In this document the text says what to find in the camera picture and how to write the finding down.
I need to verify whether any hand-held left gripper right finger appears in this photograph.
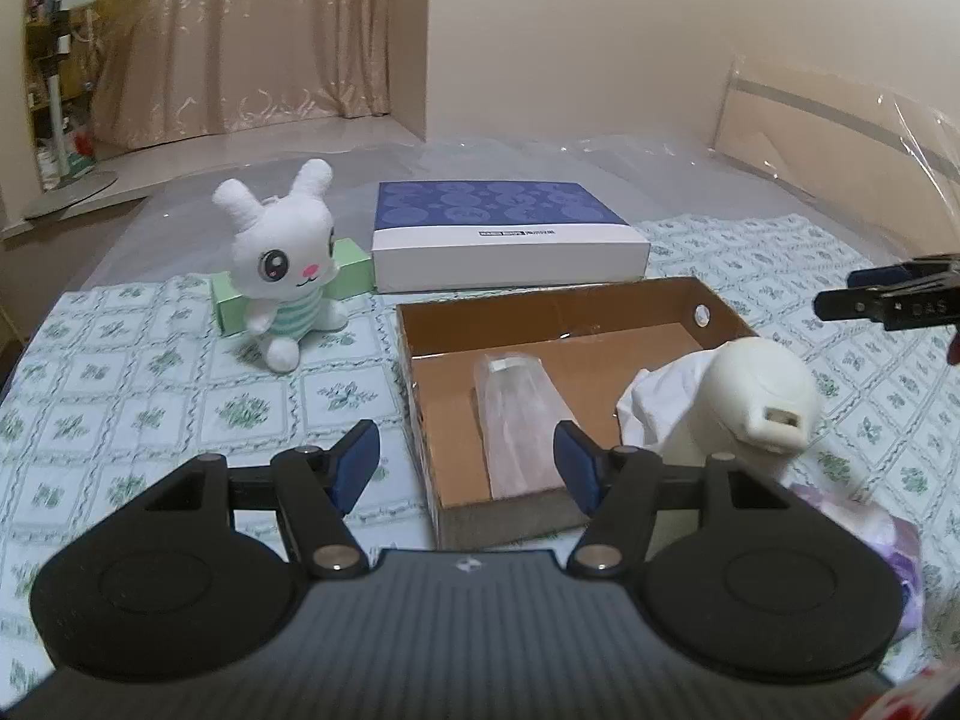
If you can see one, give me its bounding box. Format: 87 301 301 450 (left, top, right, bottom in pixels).
553 421 788 578

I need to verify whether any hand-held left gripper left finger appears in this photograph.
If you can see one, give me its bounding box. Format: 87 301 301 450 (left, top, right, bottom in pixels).
142 420 380 580

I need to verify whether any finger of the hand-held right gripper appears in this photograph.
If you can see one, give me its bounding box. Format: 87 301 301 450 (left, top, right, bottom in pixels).
846 255 960 292
814 286 960 332

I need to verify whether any white cloth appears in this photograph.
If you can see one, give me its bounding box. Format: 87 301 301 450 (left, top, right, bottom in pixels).
615 352 721 460

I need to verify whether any brown cardboard box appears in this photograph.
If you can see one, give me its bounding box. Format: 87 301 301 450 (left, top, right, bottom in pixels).
395 276 760 552

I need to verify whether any cream thermos bottle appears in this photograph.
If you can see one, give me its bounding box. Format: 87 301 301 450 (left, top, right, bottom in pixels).
660 337 822 481

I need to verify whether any pale green box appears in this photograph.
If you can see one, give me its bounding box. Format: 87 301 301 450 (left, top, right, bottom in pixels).
211 236 374 337

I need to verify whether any clear plastic bag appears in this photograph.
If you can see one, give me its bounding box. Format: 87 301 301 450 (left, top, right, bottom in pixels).
472 355 578 500

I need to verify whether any plastic-wrapped wooden headboard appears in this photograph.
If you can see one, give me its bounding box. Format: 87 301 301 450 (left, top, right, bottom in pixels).
712 56 960 256

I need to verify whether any blue and white flat box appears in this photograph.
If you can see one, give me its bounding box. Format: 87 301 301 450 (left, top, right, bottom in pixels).
371 180 650 295

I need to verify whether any clear plastic sheet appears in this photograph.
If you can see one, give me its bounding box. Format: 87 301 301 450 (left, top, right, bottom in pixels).
97 131 960 293

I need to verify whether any white bunny plush toy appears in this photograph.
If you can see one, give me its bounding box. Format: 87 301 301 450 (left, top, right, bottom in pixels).
211 159 350 374

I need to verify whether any purple tissue pack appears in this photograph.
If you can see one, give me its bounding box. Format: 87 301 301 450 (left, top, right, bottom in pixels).
780 480 922 631

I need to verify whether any red patterned packet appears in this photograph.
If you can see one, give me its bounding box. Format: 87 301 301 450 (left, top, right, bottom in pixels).
847 660 960 720

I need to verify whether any beige curtain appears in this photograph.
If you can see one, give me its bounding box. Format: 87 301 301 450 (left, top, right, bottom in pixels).
90 0 432 151

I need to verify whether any white standing fan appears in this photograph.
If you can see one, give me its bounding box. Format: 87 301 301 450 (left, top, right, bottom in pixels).
22 0 121 222

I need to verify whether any wooden shelf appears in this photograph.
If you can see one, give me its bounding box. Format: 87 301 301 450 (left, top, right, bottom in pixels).
22 0 95 166

